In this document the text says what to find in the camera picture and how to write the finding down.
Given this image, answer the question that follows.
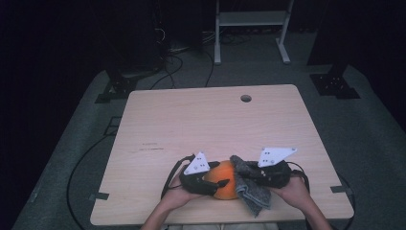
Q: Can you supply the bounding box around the person's left hand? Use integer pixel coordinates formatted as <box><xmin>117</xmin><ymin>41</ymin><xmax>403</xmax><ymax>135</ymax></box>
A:
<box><xmin>160</xmin><ymin>173</ymin><xmax>203</xmax><ymax>209</ymax></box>

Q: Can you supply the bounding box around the grey cloth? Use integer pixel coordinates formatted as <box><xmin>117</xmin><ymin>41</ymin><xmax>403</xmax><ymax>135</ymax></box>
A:
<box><xmin>229</xmin><ymin>154</ymin><xmax>273</xmax><ymax>219</ymax></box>

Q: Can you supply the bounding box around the white metal table frame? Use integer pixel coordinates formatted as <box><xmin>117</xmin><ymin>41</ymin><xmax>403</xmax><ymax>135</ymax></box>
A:
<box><xmin>214</xmin><ymin>0</ymin><xmax>295</xmax><ymax>66</ymax></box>

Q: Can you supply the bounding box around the orange plush toy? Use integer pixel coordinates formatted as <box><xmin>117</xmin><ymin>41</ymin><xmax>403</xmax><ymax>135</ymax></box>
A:
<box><xmin>202</xmin><ymin>159</ymin><xmax>240</xmax><ymax>201</ymax></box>

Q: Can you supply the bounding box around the black stand base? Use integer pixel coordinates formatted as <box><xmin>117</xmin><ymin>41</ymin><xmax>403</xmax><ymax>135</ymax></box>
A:
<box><xmin>94</xmin><ymin>68</ymin><xmax>140</xmax><ymax>104</ymax></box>
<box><xmin>309</xmin><ymin>63</ymin><xmax>362</xmax><ymax>101</ymax></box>

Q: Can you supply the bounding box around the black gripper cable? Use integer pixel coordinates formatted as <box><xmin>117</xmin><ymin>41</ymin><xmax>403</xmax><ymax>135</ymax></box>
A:
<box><xmin>286</xmin><ymin>160</ymin><xmax>311</xmax><ymax>194</ymax></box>
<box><xmin>160</xmin><ymin>153</ymin><xmax>196</xmax><ymax>199</ymax></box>

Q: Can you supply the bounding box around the long black floor cable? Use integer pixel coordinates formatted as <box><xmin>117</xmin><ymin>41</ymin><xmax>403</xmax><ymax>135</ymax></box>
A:
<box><xmin>65</xmin><ymin>133</ymin><xmax>111</xmax><ymax>230</ymax></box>

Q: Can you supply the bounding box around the person's right hand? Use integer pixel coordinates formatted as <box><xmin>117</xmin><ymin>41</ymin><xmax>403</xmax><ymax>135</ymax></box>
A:
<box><xmin>270</xmin><ymin>174</ymin><xmax>313</xmax><ymax>211</ymax></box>

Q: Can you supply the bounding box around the thin black floor cable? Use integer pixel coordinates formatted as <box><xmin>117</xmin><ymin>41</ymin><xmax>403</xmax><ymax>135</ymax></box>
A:
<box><xmin>203</xmin><ymin>49</ymin><xmax>215</xmax><ymax>88</ymax></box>

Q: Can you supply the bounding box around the black floor cable loop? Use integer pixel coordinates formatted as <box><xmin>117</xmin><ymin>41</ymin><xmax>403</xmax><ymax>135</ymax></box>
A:
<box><xmin>149</xmin><ymin>52</ymin><xmax>185</xmax><ymax>91</ymax></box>

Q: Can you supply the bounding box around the grey tape strip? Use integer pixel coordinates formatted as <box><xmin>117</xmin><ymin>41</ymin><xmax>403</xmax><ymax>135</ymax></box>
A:
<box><xmin>329</xmin><ymin>185</ymin><xmax>354</xmax><ymax>195</ymax></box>
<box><xmin>88</xmin><ymin>191</ymin><xmax>110</xmax><ymax>202</ymax></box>

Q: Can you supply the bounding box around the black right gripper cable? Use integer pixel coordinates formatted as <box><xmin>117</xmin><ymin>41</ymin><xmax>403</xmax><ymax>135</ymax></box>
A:
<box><xmin>286</xmin><ymin>160</ymin><xmax>311</xmax><ymax>194</ymax></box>

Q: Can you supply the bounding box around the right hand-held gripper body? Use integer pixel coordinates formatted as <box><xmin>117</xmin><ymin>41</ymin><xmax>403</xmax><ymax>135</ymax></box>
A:
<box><xmin>254</xmin><ymin>147</ymin><xmax>298</xmax><ymax>189</ymax></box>

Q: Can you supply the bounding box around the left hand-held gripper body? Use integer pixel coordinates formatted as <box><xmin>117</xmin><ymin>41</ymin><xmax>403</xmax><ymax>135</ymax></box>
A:
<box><xmin>178</xmin><ymin>151</ymin><xmax>222</xmax><ymax>196</ymax></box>

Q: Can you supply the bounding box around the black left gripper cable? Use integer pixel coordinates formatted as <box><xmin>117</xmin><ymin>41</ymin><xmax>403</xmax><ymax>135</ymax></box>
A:
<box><xmin>160</xmin><ymin>153</ymin><xmax>196</xmax><ymax>199</ymax></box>

